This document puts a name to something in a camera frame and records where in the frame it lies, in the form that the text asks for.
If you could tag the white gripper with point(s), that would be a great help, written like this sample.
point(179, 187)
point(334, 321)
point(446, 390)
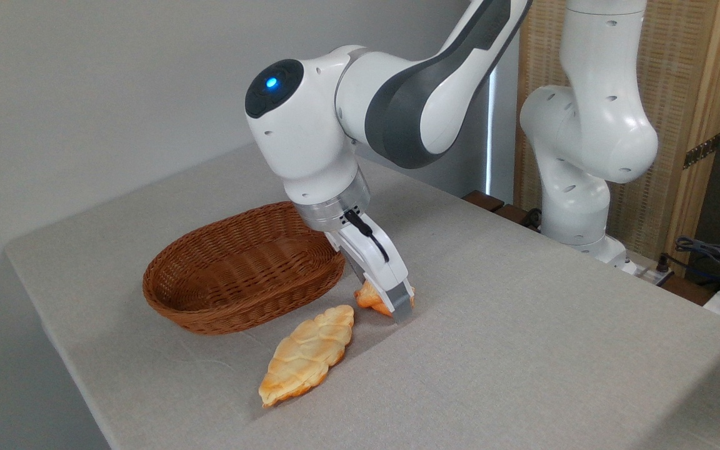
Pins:
point(372, 256)

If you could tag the round bread bun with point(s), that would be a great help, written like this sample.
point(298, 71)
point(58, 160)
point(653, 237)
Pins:
point(370, 298)

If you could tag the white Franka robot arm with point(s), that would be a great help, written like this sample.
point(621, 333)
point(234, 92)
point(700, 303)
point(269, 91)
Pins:
point(310, 137)

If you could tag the long braided bread loaf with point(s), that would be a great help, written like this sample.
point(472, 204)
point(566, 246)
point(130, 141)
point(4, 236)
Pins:
point(307, 356)

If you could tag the brown wicker oval basket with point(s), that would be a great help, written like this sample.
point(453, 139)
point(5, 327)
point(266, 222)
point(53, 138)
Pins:
point(222, 294)

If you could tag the grey tablecloth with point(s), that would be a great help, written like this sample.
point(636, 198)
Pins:
point(491, 350)

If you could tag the brown wooden bench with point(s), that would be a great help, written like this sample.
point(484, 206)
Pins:
point(484, 200)

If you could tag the black metal screen hinge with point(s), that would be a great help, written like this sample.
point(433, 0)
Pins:
point(702, 151)

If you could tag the wooden woven screen partition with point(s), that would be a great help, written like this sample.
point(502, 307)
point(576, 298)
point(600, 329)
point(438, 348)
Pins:
point(672, 62)

